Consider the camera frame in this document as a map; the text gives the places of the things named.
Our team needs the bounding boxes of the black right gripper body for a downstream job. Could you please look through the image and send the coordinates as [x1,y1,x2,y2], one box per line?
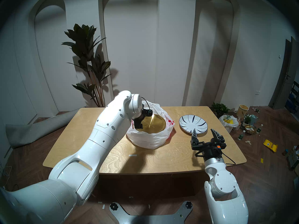
[191,138,227,162]

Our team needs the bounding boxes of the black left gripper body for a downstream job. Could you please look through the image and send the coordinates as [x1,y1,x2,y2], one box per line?
[133,107,153,121]

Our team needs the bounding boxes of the round gold metal plate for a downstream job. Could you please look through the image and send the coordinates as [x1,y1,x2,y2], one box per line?
[135,114,167,134]

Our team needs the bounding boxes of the white plate dark stripes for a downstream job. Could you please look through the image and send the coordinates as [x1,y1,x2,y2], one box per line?
[179,115,208,134]

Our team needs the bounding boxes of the white trash bag yellow waste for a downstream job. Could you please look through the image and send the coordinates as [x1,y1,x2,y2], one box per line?
[219,115,240,133]

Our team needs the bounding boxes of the white plastic bag red print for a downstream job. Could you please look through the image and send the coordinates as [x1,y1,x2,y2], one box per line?
[126,100,175,150]

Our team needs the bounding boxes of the small green potted plant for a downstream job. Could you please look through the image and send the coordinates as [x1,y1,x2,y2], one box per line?
[211,103,230,118]

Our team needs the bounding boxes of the beige round pot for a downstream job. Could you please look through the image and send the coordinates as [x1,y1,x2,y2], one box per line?
[237,104,249,118]

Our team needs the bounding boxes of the yellow snack package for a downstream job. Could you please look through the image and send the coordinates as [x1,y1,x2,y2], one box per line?
[263,139,278,153]

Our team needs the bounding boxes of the cardboard box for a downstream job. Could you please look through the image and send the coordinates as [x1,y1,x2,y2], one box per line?
[288,145,299,171]

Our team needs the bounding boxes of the dark shelf blue crates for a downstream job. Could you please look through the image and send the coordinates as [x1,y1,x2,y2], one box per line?
[285,81,299,114]

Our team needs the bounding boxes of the grey door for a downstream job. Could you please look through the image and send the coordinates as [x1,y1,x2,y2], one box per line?
[269,36,299,109]

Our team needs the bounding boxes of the tall dark leafy plant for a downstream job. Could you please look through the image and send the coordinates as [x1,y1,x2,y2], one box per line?
[61,24,112,108]

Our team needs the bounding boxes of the grey rolled carpet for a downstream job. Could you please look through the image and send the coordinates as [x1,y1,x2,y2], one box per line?
[5,108,80,149]

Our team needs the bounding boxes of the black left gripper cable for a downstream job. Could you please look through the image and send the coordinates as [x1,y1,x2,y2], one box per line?
[141,97,151,111]

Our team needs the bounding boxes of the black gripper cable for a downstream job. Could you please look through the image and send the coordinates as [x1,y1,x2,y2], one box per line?
[141,97,151,111]
[195,151,236,166]

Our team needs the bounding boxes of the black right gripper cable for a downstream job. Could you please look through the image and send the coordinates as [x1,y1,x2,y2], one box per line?
[195,151,236,166]

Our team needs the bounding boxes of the grey metal robot base plate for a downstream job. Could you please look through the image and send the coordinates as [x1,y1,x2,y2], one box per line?
[109,201,193,224]

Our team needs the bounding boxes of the thin floor cables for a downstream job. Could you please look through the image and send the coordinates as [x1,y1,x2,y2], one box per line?
[0,163,19,193]

